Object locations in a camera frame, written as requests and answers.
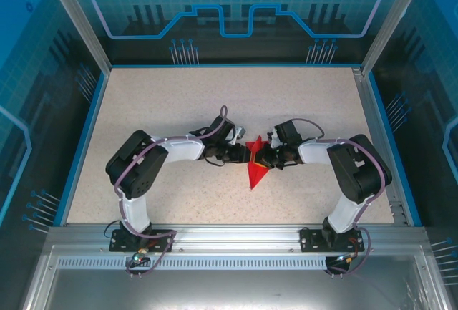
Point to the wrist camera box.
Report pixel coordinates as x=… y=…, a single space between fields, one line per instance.
x=273 y=140
x=240 y=134

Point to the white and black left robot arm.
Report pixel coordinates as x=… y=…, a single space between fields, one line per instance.
x=136 y=167

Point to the aluminium side rail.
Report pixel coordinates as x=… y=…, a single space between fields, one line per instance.
x=378 y=138

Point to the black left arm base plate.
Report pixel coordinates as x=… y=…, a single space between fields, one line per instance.
x=120 y=245

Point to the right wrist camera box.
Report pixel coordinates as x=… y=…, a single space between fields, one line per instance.
x=273 y=140

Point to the aluminium mounting rail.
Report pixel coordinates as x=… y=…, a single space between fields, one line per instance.
x=236 y=238

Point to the red paper sheet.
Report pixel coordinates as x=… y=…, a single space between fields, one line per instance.
x=254 y=177

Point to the aluminium frame post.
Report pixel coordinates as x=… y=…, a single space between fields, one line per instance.
x=81 y=23
x=391 y=23

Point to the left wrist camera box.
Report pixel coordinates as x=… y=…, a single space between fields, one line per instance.
x=240 y=134

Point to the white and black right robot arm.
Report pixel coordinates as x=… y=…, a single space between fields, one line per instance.
x=358 y=170

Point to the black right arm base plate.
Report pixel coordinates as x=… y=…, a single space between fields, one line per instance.
x=309 y=240

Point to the metal tray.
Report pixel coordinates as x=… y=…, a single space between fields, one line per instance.
x=229 y=292

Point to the blue printed side panel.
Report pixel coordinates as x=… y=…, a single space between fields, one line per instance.
x=28 y=73
x=429 y=91

